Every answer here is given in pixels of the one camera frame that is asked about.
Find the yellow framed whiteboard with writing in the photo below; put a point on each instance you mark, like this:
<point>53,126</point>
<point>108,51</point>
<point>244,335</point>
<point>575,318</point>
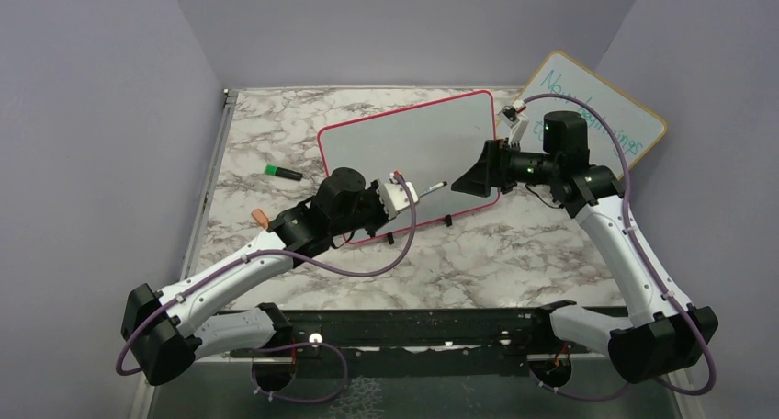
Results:
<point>636,128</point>

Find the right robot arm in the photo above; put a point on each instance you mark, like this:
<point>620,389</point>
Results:
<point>663,330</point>

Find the green and black highlighter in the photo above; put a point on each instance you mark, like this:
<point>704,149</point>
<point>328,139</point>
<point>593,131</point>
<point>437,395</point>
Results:
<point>273,170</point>

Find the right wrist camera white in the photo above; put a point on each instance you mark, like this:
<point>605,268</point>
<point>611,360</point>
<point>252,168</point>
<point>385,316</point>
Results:
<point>514,116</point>

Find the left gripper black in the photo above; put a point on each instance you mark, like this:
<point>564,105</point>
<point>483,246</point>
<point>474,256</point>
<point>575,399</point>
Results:
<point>383,216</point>

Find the red framed whiteboard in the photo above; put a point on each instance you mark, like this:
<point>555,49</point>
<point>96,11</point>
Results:
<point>427,143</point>

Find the orange marker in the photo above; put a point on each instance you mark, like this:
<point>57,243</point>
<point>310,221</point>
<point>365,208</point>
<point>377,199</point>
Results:
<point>260,218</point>

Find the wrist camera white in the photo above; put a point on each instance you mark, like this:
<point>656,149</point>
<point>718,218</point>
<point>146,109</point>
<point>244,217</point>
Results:
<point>514,116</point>
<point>396,198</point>

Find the aluminium frame left rail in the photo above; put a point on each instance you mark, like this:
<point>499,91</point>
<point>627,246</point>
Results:
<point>191,255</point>

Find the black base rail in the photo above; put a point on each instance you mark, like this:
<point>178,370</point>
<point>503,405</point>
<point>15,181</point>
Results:
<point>413,343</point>

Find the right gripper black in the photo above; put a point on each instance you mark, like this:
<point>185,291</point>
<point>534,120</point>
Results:
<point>491,169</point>

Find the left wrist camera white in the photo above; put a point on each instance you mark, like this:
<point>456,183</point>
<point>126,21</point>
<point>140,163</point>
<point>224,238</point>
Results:
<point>396,198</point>

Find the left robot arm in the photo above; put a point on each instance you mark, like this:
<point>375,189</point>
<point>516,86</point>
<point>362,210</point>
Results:
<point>166,330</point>

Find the white whiteboard marker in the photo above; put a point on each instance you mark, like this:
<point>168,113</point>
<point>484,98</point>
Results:
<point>432,189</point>

